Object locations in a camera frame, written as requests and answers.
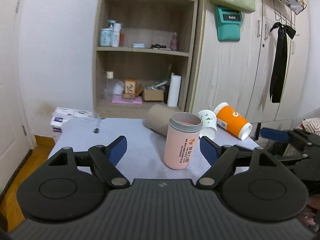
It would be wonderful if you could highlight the clear bottle with beige cap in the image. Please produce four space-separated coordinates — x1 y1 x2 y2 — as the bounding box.
104 71 116 100

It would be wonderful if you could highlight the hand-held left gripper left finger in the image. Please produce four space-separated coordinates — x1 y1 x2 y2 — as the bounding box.
48 135 131 189

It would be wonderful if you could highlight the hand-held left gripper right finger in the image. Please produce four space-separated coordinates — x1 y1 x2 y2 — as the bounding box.
196 136 276 189

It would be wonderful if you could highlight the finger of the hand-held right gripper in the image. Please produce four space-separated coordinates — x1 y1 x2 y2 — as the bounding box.
260 127 297 143

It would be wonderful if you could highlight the pink flat box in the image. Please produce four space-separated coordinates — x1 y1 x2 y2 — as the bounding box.
111 94 143 105

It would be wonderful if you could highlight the pink clear bottle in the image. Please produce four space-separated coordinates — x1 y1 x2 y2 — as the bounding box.
170 32 179 51

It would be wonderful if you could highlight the black ribbon bow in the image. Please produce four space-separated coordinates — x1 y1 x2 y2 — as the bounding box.
269 22 297 103

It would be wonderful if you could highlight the white slim bottle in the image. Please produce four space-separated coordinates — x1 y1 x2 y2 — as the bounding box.
111 23 122 47

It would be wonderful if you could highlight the purple white tissue pack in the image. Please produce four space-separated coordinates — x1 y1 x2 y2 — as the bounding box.
50 116 69 142

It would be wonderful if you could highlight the wooden shelf unit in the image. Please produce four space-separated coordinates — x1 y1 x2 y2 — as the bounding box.
92 0 200 118

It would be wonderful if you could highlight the pink cup with grey rim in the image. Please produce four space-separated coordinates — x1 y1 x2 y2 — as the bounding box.
164 112 202 170

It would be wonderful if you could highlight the orange printed carton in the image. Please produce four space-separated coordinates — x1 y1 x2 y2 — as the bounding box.
122 79 137 99

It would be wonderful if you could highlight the small cardboard box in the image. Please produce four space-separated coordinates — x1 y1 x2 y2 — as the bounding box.
142 87 164 102

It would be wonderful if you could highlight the orange paper cup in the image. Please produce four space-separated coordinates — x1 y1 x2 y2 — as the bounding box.
213 102 253 140

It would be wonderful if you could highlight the wooden wardrobe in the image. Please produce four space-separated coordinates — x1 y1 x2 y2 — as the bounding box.
186 0 310 126

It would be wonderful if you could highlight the white door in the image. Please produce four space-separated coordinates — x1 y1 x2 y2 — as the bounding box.
0 0 38 195

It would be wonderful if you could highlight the grey quilted table cloth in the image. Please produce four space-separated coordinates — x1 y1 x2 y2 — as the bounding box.
47 117 259 180

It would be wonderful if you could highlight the white paper towel roll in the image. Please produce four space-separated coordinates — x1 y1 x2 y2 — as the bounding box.
167 73 182 107

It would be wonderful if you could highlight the white cup with green print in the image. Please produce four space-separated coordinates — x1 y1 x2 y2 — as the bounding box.
198 109 217 140

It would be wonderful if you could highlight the brown paper cup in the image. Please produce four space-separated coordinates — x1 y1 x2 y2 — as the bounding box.
142 104 184 137

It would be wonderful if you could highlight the patterned cloth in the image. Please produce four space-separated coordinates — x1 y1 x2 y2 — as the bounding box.
302 117 320 136

